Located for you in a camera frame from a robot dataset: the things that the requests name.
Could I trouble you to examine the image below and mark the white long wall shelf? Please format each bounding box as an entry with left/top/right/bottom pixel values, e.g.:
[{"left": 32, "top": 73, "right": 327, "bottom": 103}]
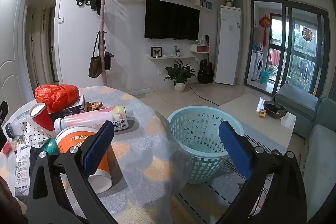
[{"left": 149, "top": 55, "right": 195, "bottom": 60}]

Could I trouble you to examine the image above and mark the clear bottle with blue cap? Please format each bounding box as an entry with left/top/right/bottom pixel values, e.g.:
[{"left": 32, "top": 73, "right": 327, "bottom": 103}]
[{"left": 5, "top": 115, "right": 34, "bottom": 139}]

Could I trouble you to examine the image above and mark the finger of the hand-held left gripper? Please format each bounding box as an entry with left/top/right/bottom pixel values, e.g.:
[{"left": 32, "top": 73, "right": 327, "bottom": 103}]
[
  {"left": 0, "top": 101, "right": 9, "bottom": 125},
  {"left": 0, "top": 126, "right": 7, "bottom": 152}
]

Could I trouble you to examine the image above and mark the pink coat rack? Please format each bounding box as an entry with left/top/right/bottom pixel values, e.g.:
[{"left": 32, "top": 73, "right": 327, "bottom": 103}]
[{"left": 91, "top": 0, "right": 116, "bottom": 86}]

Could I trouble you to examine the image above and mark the orange snack packet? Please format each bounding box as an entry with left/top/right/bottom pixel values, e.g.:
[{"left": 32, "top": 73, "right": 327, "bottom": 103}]
[{"left": 86, "top": 101, "right": 103, "bottom": 111}]

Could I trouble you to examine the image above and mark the black guitar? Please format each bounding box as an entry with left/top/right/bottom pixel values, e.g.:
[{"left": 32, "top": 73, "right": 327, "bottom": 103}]
[{"left": 198, "top": 34, "right": 214, "bottom": 83}]

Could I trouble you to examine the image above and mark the black cap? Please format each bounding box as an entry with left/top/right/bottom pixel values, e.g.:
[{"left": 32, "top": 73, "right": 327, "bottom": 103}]
[{"left": 89, "top": 0, "right": 103, "bottom": 16}]

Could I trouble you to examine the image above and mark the potted green plant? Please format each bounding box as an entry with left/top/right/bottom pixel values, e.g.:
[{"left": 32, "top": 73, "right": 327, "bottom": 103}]
[{"left": 164, "top": 59, "right": 196, "bottom": 93}]

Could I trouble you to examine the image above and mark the brown tote bag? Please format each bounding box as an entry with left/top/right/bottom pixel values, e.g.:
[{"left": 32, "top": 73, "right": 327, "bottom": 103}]
[{"left": 88, "top": 31, "right": 105, "bottom": 78}]

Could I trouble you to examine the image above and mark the red paper cup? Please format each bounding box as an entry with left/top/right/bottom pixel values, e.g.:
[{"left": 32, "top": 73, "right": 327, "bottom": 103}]
[{"left": 29, "top": 102, "right": 55, "bottom": 132}]

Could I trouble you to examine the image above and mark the silver printed pouch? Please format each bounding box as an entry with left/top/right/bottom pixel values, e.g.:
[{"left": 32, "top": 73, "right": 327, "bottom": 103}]
[{"left": 13, "top": 135, "right": 33, "bottom": 198}]

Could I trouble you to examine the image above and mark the grey patterned rug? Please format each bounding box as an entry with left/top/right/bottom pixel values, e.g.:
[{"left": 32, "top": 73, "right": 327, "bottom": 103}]
[{"left": 168, "top": 119, "right": 289, "bottom": 224}]

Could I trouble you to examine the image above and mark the pink and white box shelf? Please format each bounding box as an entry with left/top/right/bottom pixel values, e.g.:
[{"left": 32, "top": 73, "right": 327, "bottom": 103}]
[{"left": 189, "top": 44, "right": 211, "bottom": 54}]

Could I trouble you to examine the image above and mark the white hallway door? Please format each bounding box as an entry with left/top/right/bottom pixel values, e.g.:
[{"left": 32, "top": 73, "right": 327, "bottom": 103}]
[{"left": 49, "top": 7, "right": 58, "bottom": 83}]

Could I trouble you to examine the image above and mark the dark blue carton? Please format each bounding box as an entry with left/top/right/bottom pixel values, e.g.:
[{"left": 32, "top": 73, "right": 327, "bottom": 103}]
[{"left": 50, "top": 95, "right": 87, "bottom": 122}]

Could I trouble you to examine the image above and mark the red plastic bag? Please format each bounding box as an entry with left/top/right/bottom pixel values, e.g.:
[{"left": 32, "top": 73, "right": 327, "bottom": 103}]
[{"left": 35, "top": 84, "right": 80, "bottom": 113}]

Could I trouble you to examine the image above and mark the small black shoulder bag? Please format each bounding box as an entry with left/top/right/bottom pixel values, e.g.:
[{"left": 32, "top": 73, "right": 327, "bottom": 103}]
[{"left": 104, "top": 52, "right": 114, "bottom": 71}]

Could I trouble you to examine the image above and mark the black wall television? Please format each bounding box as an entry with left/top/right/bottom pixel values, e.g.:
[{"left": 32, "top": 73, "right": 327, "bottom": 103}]
[{"left": 144, "top": 0, "right": 200, "bottom": 41}]

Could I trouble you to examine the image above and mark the pink plastic bottle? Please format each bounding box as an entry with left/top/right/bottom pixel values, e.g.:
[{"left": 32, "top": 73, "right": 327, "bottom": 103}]
[{"left": 54, "top": 105, "right": 129, "bottom": 132}]

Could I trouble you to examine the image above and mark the white polka dot paper bag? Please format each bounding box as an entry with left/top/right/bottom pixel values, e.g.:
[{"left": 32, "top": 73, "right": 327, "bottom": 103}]
[{"left": 20, "top": 122, "right": 53, "bottom": 149}]

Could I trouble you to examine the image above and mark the small red packet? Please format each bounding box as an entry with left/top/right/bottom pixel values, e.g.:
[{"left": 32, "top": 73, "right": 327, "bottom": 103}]
[{"left": 0, "top": 141, "right": 13, "bottom": 155}]

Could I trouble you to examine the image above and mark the white room door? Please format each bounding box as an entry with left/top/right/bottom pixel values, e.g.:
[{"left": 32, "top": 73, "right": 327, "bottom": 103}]
[{"left": 0, "top": 0, "right": 27, "bottom": 109}]

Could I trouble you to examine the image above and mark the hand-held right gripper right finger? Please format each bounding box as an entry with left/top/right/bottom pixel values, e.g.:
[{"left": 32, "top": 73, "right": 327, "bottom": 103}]
[{"left": 215, "top": 120, "right": 307, "bottom": 224}]

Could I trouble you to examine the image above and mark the black floor cable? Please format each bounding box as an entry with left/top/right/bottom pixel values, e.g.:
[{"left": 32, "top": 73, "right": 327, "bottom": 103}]
[{"left": 189, "top": 85, "right": 219, "bottom": 106}]

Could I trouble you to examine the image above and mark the white coffee table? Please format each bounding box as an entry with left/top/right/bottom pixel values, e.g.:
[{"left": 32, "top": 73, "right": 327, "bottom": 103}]
[{"left": 218, "top": 94, "right": 297, "bottom": 151}]

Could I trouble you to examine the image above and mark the orange and white paper cup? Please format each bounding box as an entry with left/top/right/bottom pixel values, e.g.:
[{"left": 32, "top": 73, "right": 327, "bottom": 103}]
[{"left": 55, "top": 127, "right": 113, "bottom": 194}]

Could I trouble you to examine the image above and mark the red knot hanging decoration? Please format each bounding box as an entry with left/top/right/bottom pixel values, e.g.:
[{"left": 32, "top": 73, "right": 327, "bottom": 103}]
[{"left": 259, "top": 13, "right": 273, "bottom": 47}]

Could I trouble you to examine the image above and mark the person's left forearm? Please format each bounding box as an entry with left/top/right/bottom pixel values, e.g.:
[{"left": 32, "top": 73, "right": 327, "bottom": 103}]
[{"left": 0, "top": 174, "right": 20, "bottom": 224}]

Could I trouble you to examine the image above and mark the black bowl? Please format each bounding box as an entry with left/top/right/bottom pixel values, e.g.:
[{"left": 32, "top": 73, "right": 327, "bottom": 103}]
[{"left": 263, "top": 101, "right": 287, "bottom": 119}]

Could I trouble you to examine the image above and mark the light blue plastic basket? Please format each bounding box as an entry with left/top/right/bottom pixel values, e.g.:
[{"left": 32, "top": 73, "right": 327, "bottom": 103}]
[{"left": 167, "top": 106, "right": 244, "bottom": 185}]

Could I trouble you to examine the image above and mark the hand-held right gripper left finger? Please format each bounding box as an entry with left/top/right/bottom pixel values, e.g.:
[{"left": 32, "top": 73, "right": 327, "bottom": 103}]
[{"left": 28, "top": 120, "right": 116, "bottom": 224}]

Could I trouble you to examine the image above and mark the teal green can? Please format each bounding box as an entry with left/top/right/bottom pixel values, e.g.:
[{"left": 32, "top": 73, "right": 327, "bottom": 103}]
[{"left": 42, "top": 138, "right": 59, "bottom": 156}]

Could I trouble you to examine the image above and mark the black sliding glass door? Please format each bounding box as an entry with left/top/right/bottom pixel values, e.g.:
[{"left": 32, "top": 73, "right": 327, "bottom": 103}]
[{"left": 244, "top": 0, "right": 330, "bottom": 97}]

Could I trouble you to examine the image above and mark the teal sofa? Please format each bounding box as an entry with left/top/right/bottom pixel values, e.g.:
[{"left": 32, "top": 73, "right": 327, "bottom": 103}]
[{"left": 273, "top": 84, "right": 336, "bottom": 222}]

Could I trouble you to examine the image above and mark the white standing air conditioner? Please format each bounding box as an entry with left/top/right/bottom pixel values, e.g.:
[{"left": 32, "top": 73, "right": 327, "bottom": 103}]
[{"left": 214, "top": 5, "right": 241, "bottom": 85}]

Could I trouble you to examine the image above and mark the white washing machine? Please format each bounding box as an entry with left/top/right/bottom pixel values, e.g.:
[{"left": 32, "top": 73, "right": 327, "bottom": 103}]
[{"left": 251, "top": 50, "right": 264, "bottom": 81}]

